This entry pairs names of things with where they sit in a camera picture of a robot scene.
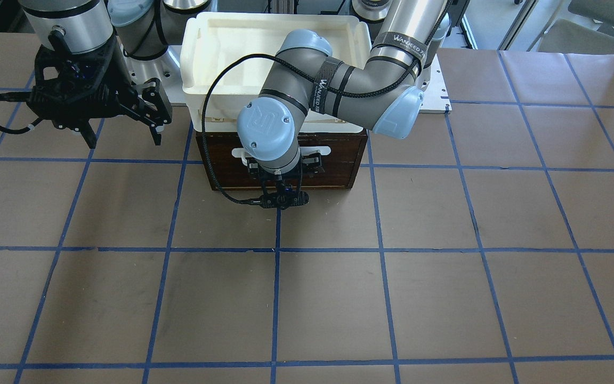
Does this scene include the black braided cable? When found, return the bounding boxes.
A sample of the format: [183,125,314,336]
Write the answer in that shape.
[200,52,318,206]

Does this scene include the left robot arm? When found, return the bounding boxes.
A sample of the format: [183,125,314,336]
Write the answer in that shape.
[237,1,450,180]

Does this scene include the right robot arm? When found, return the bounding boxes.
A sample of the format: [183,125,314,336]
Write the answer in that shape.
[20,1,219,149]

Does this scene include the white drawer handle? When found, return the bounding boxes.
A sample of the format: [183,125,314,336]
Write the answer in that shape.
[231,146,331,165]

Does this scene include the white plastic tray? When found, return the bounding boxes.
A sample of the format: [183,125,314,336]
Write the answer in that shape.
[180,12,371,133]

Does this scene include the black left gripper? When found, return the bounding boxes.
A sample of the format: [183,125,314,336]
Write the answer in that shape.
[246,151,326,182]

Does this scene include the wooden drawer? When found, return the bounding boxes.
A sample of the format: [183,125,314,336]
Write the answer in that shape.
[208,133,366,191]

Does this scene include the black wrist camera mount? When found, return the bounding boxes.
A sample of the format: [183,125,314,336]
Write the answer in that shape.
[253,181,309,211]

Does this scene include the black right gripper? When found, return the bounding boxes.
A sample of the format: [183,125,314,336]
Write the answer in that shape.
[26,41,172,150]

